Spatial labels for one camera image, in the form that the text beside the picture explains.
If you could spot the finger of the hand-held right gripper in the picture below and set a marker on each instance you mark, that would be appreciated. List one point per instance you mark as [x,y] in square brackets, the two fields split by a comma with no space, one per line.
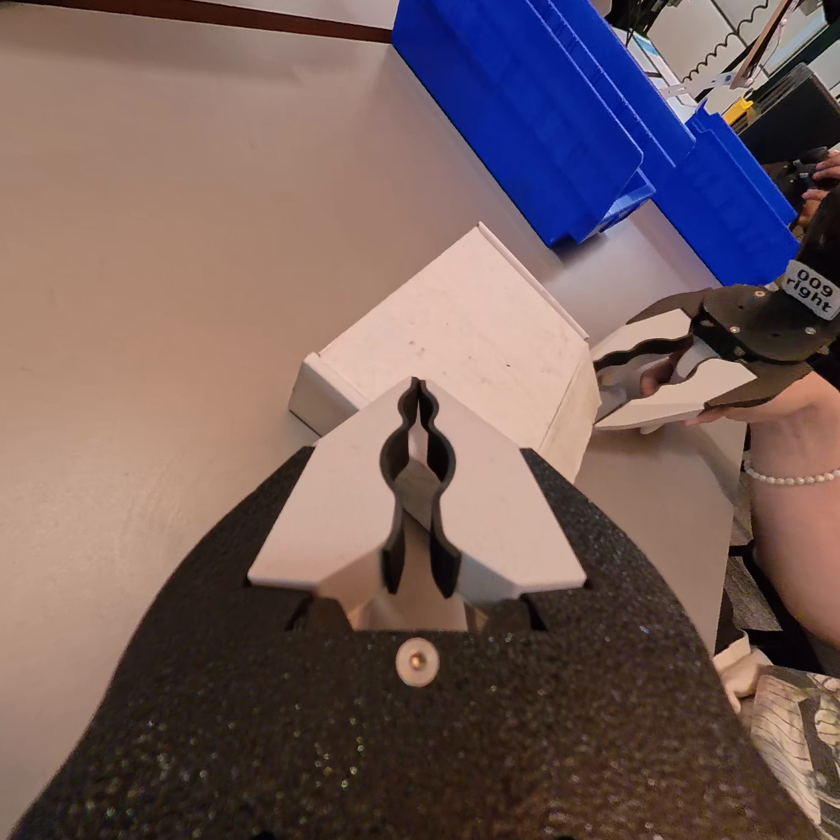
[649,331]
[695,394]

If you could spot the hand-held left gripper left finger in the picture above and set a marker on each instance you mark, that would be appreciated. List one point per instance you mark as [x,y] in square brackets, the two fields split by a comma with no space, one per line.
[328,518]

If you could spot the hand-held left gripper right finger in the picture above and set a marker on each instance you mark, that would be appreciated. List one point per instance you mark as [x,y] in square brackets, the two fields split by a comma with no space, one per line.
[512,518]

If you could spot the white cardboard mailer box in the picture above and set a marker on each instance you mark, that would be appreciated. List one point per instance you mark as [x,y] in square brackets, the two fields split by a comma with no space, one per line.
[459,328]

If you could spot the blue plastic bin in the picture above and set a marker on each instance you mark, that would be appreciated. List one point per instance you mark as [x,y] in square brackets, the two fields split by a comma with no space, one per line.
[722,197]
[512,98]

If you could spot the person's right forearm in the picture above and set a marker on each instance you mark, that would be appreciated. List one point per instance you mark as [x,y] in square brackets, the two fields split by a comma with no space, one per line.
[800,558]

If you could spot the grey desk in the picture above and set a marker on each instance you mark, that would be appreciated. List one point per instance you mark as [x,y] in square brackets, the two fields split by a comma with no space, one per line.
[315,10]
[164,262]

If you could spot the person's right hand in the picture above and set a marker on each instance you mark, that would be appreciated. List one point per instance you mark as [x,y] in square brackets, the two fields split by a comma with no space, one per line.
[794,420]

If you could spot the black case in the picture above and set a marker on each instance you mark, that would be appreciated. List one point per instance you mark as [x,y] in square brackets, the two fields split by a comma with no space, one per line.
[794,111]

